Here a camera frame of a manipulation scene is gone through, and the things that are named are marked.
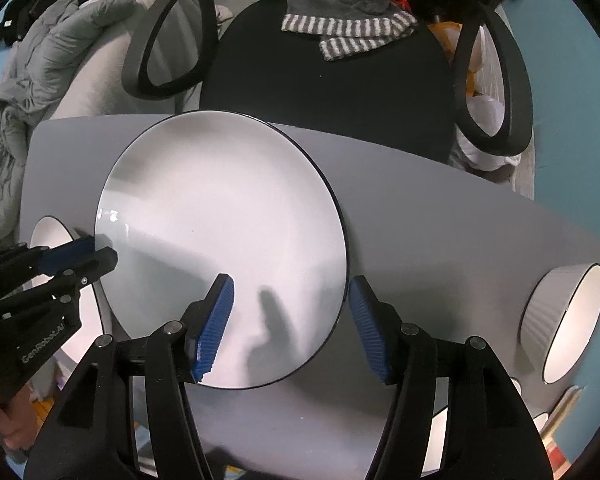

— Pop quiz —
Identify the black cloth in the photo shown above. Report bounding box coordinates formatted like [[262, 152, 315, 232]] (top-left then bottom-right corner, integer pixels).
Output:
[[0, 0, 81, 51]]

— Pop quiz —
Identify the person's left forearm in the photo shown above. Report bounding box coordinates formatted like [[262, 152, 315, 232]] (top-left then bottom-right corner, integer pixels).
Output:
[[0, 395, 36, 461]]

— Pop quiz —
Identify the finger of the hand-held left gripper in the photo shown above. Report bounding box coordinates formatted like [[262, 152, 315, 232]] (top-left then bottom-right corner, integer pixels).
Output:
[[30, 246, 119, 311], [0, 236, 97, 281]]

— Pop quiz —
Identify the black office chair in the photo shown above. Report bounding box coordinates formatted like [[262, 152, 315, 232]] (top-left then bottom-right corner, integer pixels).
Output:
[[121, 0, 533, 171]]

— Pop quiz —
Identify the orange snack bag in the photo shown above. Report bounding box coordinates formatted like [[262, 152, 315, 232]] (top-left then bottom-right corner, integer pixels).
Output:
[[427, 20, 476, 96]]

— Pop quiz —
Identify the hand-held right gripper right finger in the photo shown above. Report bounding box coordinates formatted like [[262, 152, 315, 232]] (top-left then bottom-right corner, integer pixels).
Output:
[[349, 275, 553, 480]]

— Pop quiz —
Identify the printed cardboard box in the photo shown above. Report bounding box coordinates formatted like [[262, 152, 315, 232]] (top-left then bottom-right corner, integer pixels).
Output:
[[535, 384, 588, 471]]

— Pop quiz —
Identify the grey puffer jacket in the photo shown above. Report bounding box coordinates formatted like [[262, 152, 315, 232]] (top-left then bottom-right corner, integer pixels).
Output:
[[0, 0, 146, 256]]

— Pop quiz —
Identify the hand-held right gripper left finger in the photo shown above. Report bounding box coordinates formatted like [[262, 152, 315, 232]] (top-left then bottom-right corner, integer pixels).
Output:
[[24, 272, 236, 480]]

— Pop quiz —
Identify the white plastic bag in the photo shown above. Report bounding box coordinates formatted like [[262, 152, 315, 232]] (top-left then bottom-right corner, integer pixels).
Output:
[[452, 25, 523, 181]]

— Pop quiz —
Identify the white bowl with black rim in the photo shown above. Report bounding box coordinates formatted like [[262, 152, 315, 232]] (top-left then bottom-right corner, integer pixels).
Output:
[[519, 262, 600, 386]]

